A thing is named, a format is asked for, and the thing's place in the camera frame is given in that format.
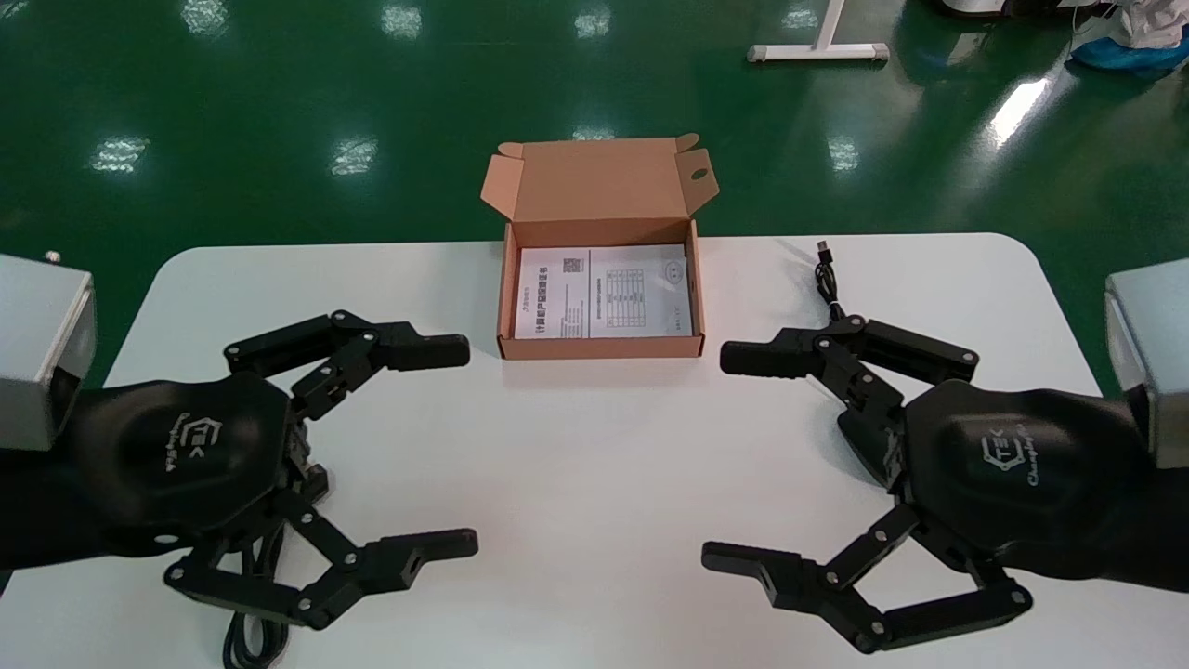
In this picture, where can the white metal table frame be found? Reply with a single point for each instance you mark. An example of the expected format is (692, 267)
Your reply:
(817, 51)

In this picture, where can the brown cardboard storage box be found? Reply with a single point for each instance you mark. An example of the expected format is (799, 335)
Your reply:
(604, 186)

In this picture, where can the white black machine base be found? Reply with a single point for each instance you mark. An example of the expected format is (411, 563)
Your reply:
(975, 6)

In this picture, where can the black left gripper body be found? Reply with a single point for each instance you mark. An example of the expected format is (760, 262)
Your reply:
(176, 455)

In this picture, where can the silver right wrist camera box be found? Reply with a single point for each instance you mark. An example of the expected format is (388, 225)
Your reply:
(1156, 353)

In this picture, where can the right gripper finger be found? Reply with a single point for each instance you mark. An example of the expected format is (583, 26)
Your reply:
(790, 576)
(771, 358)

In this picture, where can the blue shoe cover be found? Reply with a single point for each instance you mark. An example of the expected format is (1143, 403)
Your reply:
(1129, 56)

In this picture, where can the white coverall leg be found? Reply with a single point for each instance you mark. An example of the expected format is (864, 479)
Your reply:
(1152, 23)

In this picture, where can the white printed paper manual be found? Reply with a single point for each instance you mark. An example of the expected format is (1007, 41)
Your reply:
(557, 297)

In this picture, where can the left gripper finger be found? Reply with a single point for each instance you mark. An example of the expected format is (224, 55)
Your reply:
(418, 351)
(390, 562)

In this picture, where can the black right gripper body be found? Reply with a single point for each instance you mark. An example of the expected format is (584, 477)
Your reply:
(1022, 474)

